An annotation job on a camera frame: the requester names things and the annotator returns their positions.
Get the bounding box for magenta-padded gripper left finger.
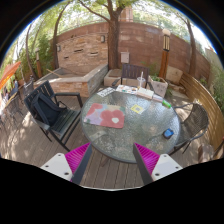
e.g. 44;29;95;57
40;142;93;185

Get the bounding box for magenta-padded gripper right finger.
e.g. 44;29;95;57
132;142;184;186

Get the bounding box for blue computer mouse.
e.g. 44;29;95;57
162;128;175;140

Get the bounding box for red pink floral mouse pad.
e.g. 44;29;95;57
82;102;126;130

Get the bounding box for black slatted armchair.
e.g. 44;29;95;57
23;80;84;153

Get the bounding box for yellow square card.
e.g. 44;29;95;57
130;103;146;115

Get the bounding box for black backpack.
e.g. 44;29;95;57
30;92;68;127

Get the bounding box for dark wicker armchair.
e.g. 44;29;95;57
169;102;210;156

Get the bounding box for thin pale book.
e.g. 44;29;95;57
152;94;164;103

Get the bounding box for white lettered plate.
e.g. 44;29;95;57
96;87;116;98

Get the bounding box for stone planter box with plants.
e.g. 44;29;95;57
148;74;169;98

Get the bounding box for colourful printed sheet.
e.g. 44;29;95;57
115;84;138;96

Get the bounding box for stone raised bed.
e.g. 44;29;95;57
33;63;109;98

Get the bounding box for clear plastic cup with straw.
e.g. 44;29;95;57
136;70;147;89

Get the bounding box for curved wooden slat fence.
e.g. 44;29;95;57
179;72;224;151

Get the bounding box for beige stone block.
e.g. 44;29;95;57
103;68;124;88

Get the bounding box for leaning stone slab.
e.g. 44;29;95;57
165;65;184;85

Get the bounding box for dark wooden slatted chair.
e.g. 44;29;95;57
111;63;155;91

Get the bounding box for orange parasol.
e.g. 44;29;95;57
0;60;22;91

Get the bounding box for slender leaning tree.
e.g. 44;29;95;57
184;18;198;77

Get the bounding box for large tree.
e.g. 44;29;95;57
78;0;134;70

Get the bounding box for wooden lamp post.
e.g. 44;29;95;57
158;28;172;80

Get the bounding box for white wall box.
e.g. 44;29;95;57
120;51;130;64

